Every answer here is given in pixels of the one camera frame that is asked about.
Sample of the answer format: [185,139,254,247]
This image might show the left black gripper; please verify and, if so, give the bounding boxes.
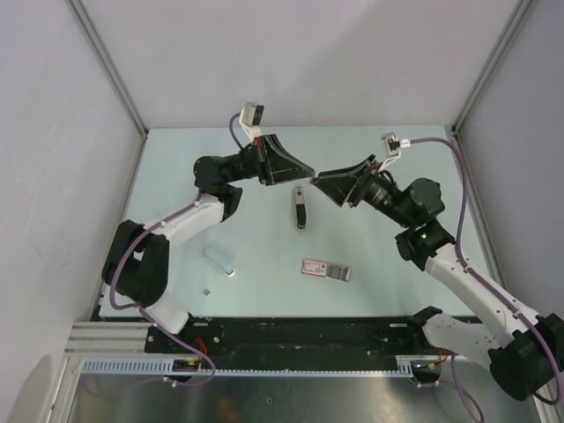
[226,135,314,187]

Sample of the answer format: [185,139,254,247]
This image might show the grey slotted cable duct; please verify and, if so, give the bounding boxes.
[81,354,442,379]

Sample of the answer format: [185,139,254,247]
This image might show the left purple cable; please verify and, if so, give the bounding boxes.
[83,112,248,393]

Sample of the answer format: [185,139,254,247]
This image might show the aluminium frame rails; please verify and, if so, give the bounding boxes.
[444,125,563,422]

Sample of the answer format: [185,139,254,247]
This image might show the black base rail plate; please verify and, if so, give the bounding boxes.
[145,316,439,372]

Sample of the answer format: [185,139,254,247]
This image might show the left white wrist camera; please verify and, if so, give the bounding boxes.
[239,101,264,141]

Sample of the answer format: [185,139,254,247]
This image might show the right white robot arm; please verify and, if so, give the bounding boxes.
[311,156,563,401]

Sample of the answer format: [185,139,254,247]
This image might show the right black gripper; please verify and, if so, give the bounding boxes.
[311,155,414,229]

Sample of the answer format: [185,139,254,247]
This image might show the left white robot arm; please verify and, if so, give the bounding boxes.
[101,135,315,353]

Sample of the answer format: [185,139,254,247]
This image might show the red white staples box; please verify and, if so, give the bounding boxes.
[301,260,352,282]

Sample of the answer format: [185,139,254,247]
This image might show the purple cable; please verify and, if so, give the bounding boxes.
[83,112,248,393]
[407,137,564,422]

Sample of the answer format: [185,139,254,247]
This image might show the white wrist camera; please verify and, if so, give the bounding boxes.
[239,101,264,141]
[379,132,411,172]

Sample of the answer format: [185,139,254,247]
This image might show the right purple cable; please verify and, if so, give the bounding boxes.
[407,137,564,422]

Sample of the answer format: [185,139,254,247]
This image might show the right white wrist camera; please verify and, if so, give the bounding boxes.
[379,132,411,172]

